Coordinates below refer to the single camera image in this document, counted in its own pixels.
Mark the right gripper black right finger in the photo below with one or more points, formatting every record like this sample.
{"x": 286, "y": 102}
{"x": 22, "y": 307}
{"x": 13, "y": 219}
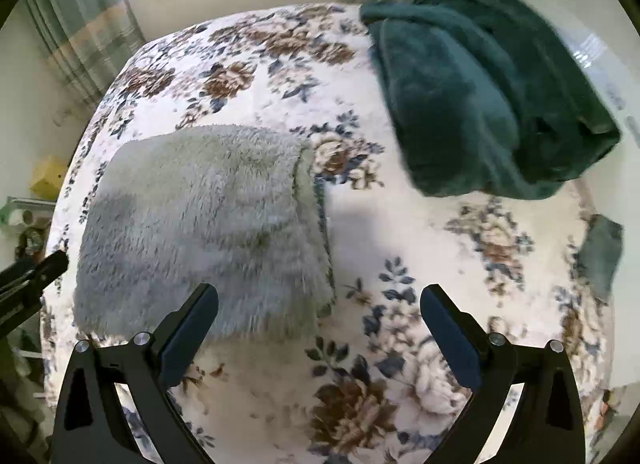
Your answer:
{"x": 547, "y": 425}

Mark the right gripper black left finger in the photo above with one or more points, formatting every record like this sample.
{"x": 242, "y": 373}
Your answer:
{"x": 90, "y": 425}

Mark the grey fleece pants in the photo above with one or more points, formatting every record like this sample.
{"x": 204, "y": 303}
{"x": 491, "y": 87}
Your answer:
{"x": 210, "y": 205}

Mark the yellow box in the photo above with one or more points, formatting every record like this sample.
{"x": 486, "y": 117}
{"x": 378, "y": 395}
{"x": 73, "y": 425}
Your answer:
{"x": 48, "y": 177}

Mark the small teal cloth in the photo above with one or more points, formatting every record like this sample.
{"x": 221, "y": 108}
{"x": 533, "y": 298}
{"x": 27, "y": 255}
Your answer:
{"x": 599, "y": 256}

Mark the left green curtain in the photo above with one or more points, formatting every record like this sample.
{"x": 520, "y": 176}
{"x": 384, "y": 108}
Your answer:
{"x": 87, "y": 43}

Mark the folded dark teal clothes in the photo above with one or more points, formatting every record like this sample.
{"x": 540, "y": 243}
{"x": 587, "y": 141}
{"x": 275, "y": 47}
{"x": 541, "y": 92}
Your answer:
{"x": 308, "y": 193}

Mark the dark green plush blanket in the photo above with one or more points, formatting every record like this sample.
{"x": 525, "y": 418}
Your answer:
{"x": 484, "y": 96}

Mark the white bed headboard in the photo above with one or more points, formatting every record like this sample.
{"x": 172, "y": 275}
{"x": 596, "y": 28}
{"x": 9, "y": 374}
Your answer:
{"x": 613, "y": 185}

